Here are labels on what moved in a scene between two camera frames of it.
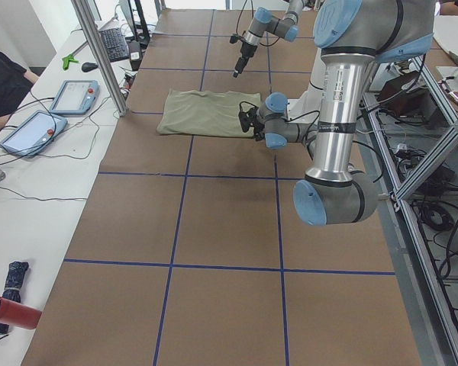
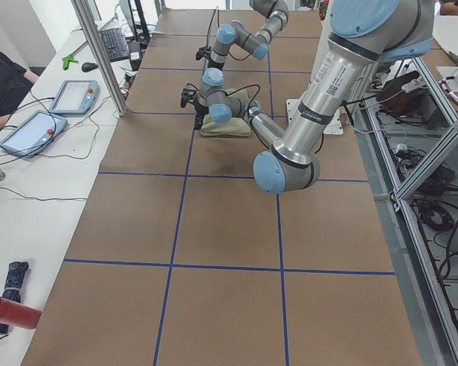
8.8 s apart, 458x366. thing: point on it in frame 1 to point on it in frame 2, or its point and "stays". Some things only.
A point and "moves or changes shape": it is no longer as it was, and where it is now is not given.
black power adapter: x=135 y=54 stays
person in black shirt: x=7 y=84 stays
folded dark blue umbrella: x=11 y=291 stays
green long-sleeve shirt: x=205 y=113 moves or changes shape
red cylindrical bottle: x=2 y=309 stays
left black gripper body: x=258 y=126 to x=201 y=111
